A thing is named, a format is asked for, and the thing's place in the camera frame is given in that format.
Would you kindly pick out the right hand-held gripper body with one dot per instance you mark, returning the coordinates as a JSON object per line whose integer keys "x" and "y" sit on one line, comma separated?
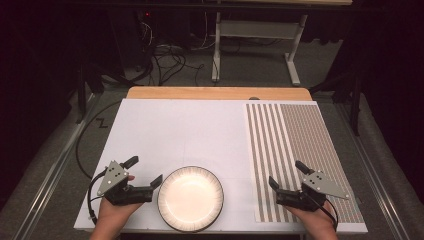
{"x": 320, "y": 186}

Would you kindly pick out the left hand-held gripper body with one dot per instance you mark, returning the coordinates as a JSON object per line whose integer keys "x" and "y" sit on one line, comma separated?
{"x": 111, "y": 178}

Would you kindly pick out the white plate with dark rim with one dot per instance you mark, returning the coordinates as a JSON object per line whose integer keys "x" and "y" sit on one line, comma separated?
{"x": 190, "y": 198}

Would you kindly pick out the person's right hand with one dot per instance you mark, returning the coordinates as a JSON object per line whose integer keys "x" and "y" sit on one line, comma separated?
{"x": 316, "y": 220}

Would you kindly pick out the person's left hand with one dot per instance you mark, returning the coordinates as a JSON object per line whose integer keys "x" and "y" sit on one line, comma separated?
{"x": 113, "y": 213}

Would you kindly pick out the brown striped woven placemat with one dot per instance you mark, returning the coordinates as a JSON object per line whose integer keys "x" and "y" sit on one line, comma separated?
{"x": 300, "y": 140}

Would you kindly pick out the black stand leg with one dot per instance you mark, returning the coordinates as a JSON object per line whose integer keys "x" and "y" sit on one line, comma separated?
{"x": 356, "y": 100}
{"x": 82, "y": 93}

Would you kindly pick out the small dark knob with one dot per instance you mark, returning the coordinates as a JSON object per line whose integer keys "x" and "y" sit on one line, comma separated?
{"x": 254, "y": 98}

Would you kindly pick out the black computer tower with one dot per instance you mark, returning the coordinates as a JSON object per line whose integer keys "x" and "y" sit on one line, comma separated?
{"x": 133, "y": 36}

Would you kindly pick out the aluminium floor rail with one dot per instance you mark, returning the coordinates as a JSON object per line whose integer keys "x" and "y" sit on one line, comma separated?
{"x": 376, "y": 173}
{"x": 56, "y": 160}

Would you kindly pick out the white metal stand frame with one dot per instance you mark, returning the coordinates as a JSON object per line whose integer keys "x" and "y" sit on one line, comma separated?
{"x": 256, "y": 30}

